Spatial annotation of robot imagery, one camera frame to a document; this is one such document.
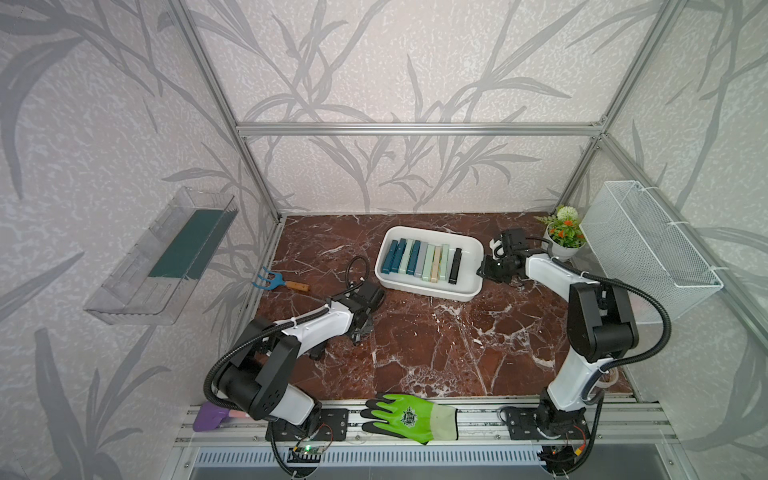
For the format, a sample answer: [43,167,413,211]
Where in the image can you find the blue garden hand rake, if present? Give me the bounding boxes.
[252,267,310,293]

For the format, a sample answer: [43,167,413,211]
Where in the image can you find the beige pruning pliers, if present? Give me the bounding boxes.
[429,245,442,283]

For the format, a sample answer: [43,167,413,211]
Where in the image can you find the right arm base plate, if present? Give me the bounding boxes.
[499,406,590,440]

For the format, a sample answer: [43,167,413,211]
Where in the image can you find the light green pliers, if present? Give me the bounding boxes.
[439,244,450,281]
[421,244,435,282]

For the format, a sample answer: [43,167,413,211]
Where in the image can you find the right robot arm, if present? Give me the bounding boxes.
[477,228,672,440]

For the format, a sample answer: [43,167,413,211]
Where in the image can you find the teal pruning pliers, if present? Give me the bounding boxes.
[406,240,421,276]
[390,238,407,273]
[381,240,399,274]

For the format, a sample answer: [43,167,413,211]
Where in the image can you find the black pruning pliers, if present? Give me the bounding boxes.
[309,343,326,361]
[448,248,463,285]

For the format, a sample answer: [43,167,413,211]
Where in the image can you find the green black work glove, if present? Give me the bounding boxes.
[360,393,459,445]

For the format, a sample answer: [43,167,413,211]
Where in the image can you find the purple pink garden trowel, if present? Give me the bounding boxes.
[192,402,249,433]

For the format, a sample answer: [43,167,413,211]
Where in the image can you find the white wire mesh basket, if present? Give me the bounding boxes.
[581,180,723,320]

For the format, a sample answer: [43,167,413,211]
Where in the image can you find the white rectangular storage box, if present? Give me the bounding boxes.
[375,226,484,302]

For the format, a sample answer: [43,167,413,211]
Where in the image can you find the grey pruning pliers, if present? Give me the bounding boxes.
[414,242,429,278]

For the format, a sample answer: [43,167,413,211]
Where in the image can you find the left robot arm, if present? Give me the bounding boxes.
[203,255,385,440]

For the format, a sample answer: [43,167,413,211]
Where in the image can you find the small potted flower plant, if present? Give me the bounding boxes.
[536,205,587,261]

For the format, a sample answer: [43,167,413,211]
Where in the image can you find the mint green pruning pliers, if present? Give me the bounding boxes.
[398,239,414,274]

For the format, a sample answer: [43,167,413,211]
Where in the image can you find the clear plastic wall shelf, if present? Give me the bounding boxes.
[84,187,239,326]

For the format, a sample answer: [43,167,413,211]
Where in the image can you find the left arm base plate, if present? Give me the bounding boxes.
[266,407,349,442]

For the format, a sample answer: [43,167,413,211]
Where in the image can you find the roll of clear tape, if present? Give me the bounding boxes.
[595,368,619,389]

